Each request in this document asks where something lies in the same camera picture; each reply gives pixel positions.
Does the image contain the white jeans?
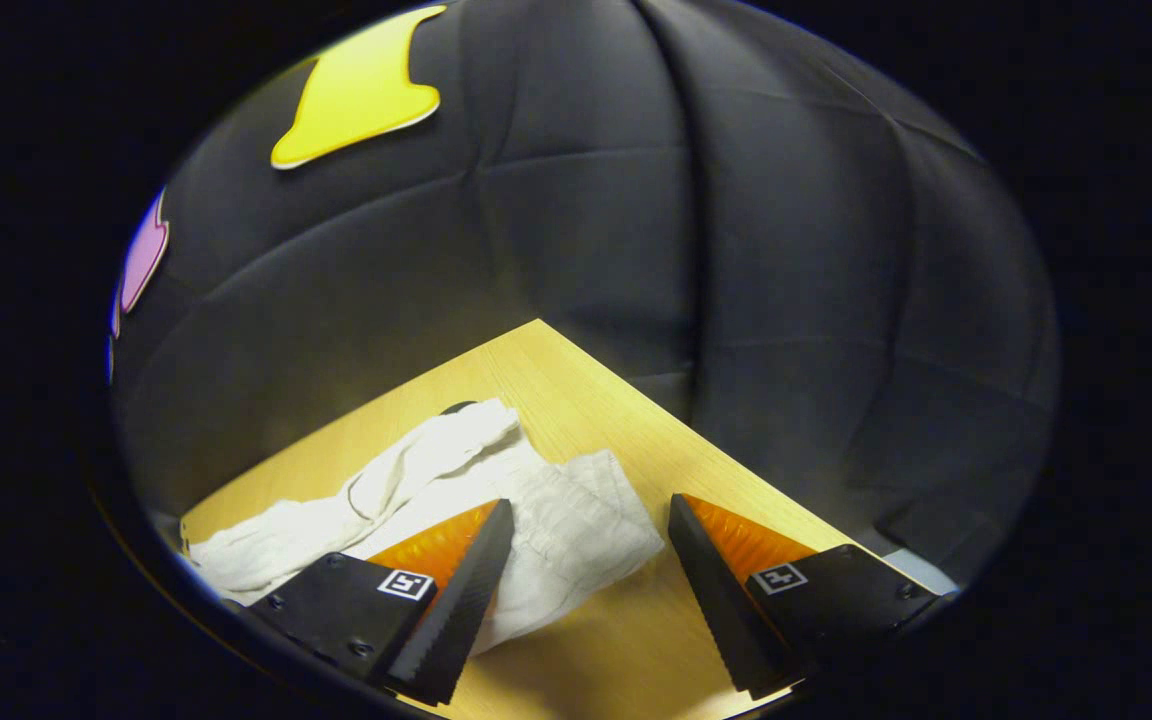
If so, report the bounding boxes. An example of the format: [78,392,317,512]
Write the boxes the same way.
[181,398,665,656]

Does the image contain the black backdrop cloth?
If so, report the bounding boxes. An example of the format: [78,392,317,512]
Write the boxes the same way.
[108,0,1062,581]

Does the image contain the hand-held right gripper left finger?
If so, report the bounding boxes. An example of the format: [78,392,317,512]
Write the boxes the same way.
[248,498,516,707]

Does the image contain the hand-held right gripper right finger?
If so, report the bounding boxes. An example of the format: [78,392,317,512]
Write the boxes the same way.
[667,493,941,700]

